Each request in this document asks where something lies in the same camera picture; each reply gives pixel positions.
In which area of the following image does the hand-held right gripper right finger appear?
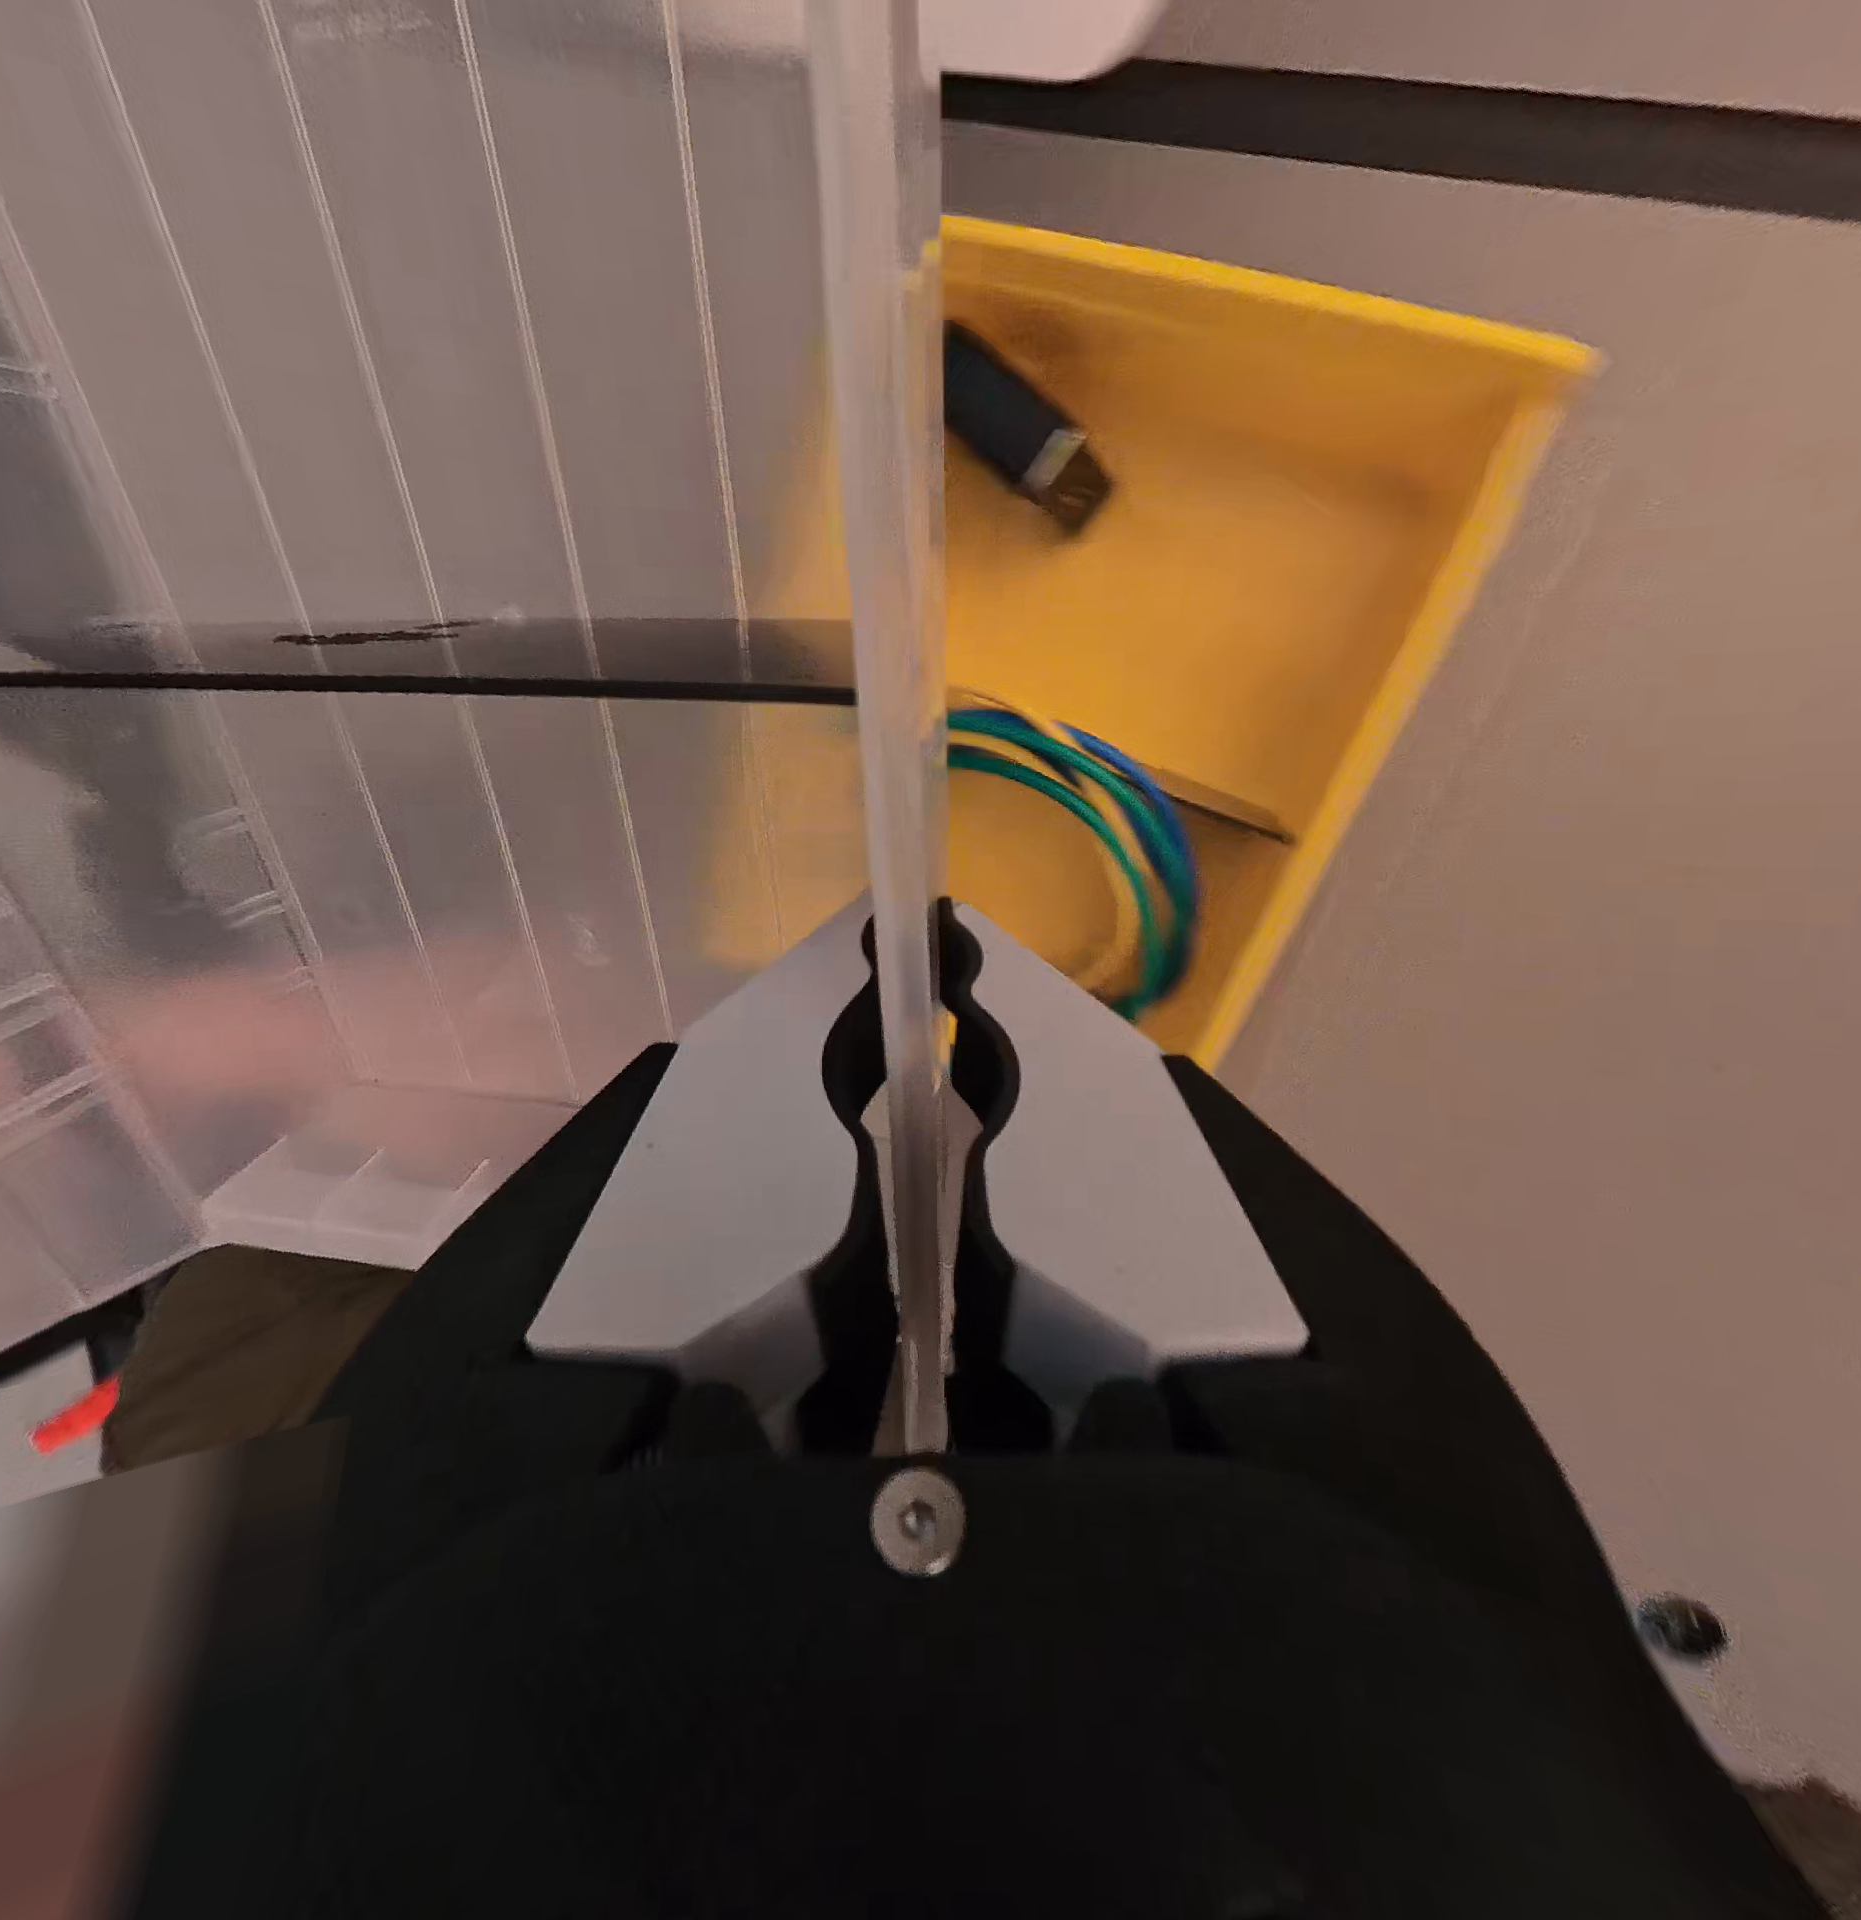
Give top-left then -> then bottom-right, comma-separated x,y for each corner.
937,898 -> 1311,1453

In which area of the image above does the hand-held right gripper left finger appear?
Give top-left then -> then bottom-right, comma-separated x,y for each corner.
524,899 -> 903,1453

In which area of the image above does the clear plastic box lid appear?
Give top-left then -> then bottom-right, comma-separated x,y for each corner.
0,0 -> 955,1460

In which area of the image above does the yellow plastic bin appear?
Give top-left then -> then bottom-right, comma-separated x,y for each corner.
698,214 -> 1606,1070

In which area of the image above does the clear plastic organizer box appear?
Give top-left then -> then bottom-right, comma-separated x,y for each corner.
0,840 -> 543,1367

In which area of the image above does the yellow ethernet cable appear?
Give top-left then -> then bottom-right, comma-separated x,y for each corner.
945,701 -> 1174,1012

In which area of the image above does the green ethernet cable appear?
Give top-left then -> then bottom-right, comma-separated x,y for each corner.
945,716 -> 1179,1024

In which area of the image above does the blue ethernet cable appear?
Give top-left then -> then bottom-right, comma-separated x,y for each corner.
1051,718 -> 1207,962

